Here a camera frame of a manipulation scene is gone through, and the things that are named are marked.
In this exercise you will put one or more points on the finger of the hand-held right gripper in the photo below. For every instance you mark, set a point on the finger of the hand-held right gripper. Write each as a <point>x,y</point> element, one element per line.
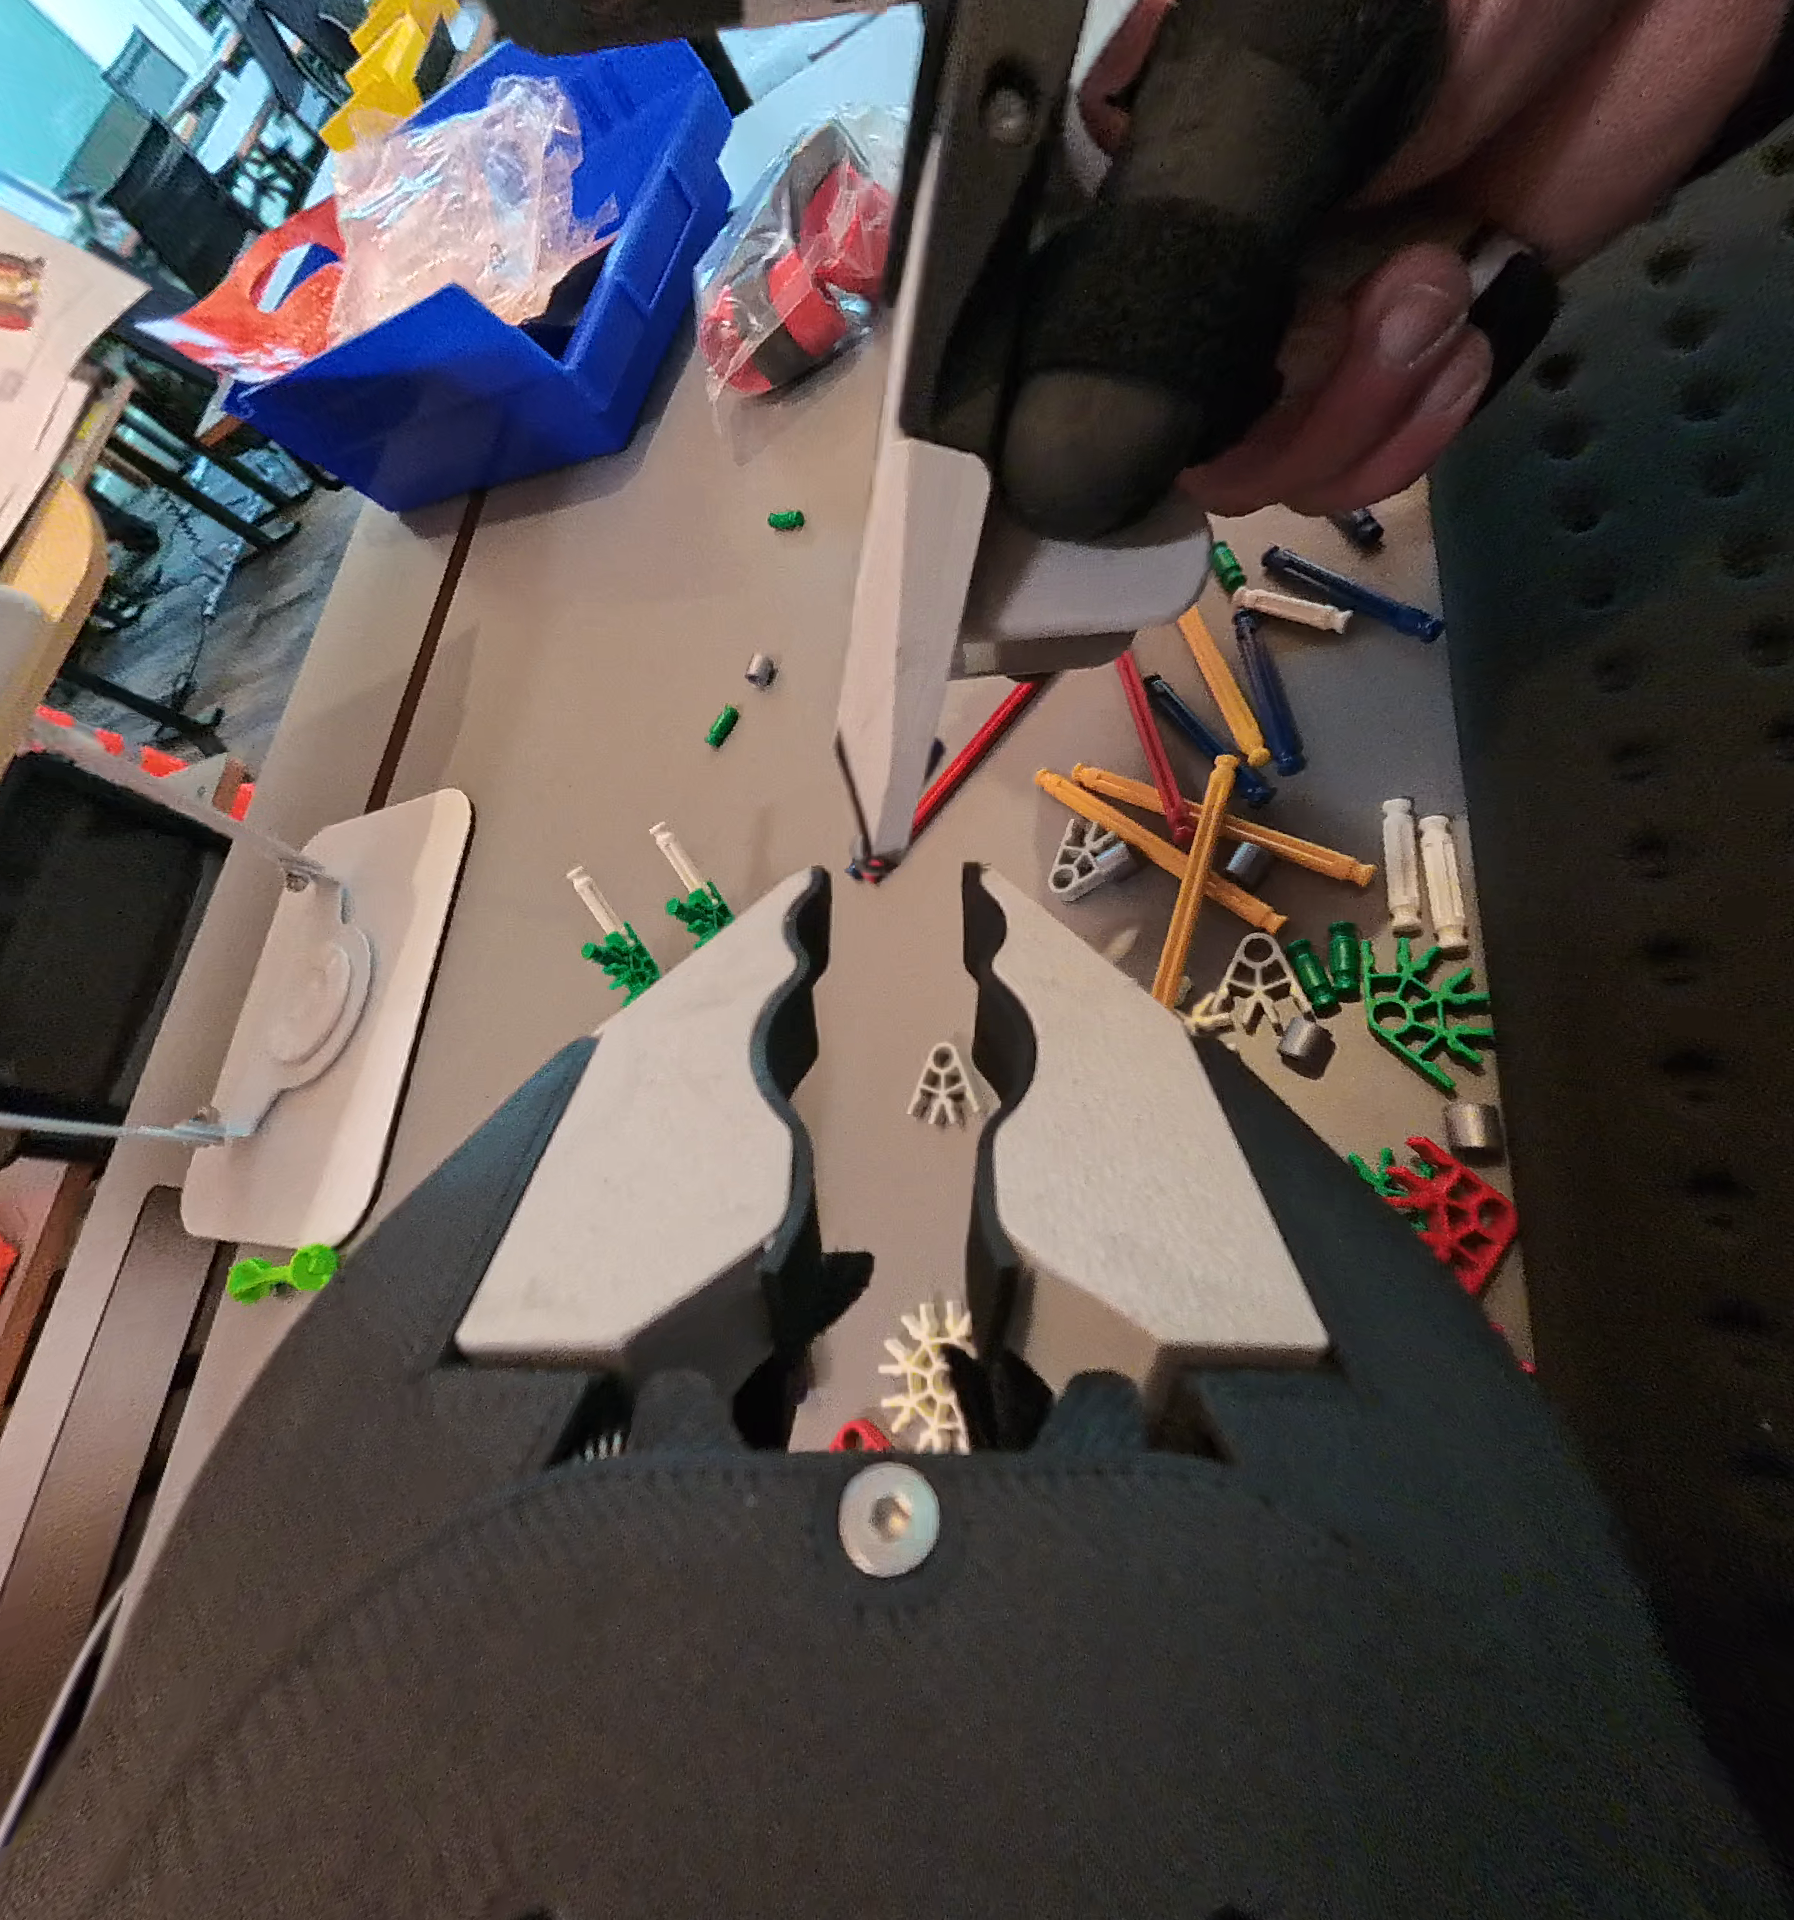
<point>904,629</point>

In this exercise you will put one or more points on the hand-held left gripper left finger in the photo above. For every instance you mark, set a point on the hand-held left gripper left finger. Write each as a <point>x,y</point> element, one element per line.
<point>626,1200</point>

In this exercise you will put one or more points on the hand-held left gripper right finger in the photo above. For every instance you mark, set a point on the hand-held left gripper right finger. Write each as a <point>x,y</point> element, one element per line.
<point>1151,1200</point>

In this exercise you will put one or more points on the person's right hand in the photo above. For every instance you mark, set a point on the person's right hand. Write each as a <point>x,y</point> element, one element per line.
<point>1587,104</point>

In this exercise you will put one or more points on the red toy rod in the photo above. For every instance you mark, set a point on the red toy rod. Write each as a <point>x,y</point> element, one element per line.
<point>979,751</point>
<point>1151,751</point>

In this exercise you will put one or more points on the white snowflake toy connector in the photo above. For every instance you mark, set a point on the white snowflake toy connector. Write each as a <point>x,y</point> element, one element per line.
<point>919,1381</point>
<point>1208,1015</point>

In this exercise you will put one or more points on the green toy connector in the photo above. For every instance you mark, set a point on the green toy connector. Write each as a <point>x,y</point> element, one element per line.
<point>1423,1020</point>
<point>1377,1179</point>

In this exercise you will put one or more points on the grey toy connector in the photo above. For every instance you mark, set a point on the grey toy connector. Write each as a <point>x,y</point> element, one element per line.
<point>1085,862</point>
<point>941,1088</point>
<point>1264,975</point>

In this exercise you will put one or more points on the yellow toy rod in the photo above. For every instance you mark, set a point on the yellow toy rod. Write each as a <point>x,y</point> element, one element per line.
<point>1309,854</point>
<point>1122,834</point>
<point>1225,682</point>
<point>1194,885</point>

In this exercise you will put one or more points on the dark blue toy rod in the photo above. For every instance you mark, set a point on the dark blue toy rod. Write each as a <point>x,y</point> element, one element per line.
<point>1361,526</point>
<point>1203,742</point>
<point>1353,593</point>
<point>1269,698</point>

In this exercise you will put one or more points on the red corner toy connector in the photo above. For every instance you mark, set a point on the red corner toy connector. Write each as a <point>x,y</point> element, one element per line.
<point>1460,1216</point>
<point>858,1437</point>

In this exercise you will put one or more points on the short white toy rod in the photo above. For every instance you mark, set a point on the short white toy rod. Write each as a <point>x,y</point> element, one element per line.
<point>1286,608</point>
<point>1445,885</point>
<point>1404,871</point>

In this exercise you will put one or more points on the clear bag of red wheels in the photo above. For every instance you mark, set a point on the clear bag of red wheels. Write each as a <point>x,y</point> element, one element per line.
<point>799,285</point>

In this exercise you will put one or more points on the lime green toy spool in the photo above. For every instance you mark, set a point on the lime green toy spool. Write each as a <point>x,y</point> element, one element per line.
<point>259,1278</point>

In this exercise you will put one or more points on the blue plastic bin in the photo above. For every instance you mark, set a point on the blue plastic bin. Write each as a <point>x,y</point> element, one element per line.
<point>461,405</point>

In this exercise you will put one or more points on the clear bag with orange label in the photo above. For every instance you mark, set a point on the clear bag with orange label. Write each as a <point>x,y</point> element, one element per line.
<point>448,195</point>

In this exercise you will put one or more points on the yellow plastic bins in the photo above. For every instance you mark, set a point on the yellow plastic bins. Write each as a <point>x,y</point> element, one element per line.
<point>386,76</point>

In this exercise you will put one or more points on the white printed paper sheet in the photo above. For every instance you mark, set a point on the white printed paper sheet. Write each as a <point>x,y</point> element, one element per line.
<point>13,330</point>

